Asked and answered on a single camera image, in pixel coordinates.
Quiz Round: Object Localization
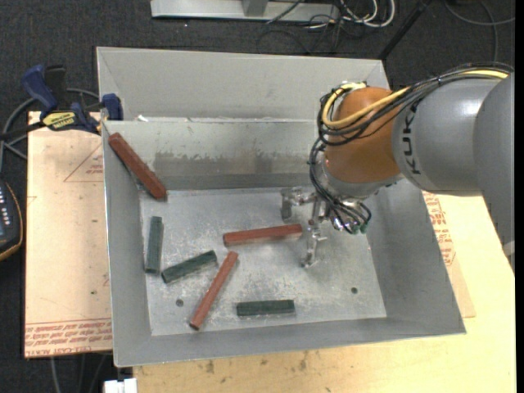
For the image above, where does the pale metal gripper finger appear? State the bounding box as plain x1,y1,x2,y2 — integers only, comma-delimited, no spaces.
280,187,308,223
301,224,329,269

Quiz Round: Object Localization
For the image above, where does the red-brown flat block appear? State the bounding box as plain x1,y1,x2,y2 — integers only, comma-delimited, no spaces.
107,132,169,201
222,223,304,247
188,251,240,332

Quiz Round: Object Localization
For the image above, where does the dark green flat block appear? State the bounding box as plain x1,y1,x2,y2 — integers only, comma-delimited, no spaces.
235,299,297,318
143,215,165,275
160,250,219,285

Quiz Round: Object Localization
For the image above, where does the grey metal bin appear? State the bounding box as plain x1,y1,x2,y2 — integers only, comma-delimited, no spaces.
96,46,468,368

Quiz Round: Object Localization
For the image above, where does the brown cardboard board, red print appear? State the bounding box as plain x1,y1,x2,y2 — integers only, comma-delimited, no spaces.
24,111,478,359

